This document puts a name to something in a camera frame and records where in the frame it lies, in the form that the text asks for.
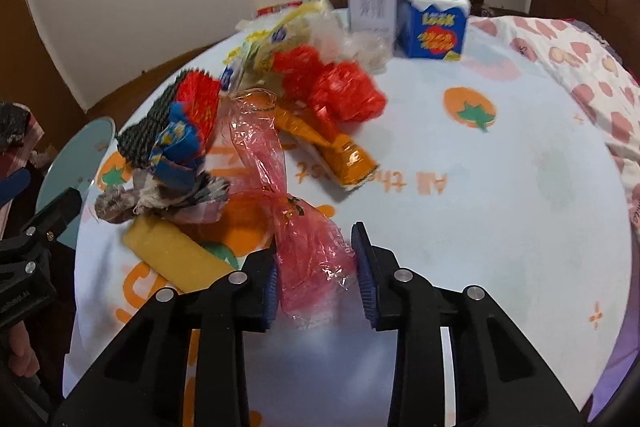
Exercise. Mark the small blue carton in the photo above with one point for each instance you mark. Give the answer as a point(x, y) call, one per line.
point(432, 27)

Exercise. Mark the blue crumpled wrapper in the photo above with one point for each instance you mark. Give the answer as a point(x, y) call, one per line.
point(177, 147)

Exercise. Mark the pink heart blanket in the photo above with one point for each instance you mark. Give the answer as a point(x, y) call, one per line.
point(590, 72)

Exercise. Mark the yellow sponge block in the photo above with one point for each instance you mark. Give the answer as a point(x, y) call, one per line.
point(170, 257)

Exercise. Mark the plaid crumpled cloth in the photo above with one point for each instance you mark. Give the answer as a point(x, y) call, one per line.
point(150, 202)

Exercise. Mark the white printed tablecloth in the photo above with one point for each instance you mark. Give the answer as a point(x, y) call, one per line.
point(500, 207)

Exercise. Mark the black mesh wrapper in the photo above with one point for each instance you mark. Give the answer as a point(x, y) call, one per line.
point(145, 132)

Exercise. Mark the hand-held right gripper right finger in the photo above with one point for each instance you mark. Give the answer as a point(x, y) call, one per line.
point(361, 277)

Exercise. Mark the orange snack wrapper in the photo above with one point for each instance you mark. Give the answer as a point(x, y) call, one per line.
point(345, 157)

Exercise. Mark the purple bed sheet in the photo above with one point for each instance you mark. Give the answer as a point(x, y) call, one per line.
point(620, 357)

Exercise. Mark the person's left hand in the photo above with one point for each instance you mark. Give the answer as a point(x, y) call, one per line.
point(22, 352)

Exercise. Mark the red foil wrapper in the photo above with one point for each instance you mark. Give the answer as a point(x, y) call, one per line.
point(197, 102)

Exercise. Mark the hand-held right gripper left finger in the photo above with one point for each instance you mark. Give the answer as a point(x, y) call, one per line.
point(270, 294)

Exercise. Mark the red plastic bag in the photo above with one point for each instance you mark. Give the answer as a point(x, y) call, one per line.
point(340, 92)

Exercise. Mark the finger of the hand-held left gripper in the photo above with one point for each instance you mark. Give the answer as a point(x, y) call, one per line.
point(52, 214)
point(14, 189)

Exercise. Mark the pink transparent plastic bag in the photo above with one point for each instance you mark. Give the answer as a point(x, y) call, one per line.
point(305, 257)

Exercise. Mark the clear plastic bag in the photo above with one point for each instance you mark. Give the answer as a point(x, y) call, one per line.
point(370, 49)

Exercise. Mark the yellow plastic bag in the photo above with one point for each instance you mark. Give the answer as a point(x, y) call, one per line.
point(295, 27)

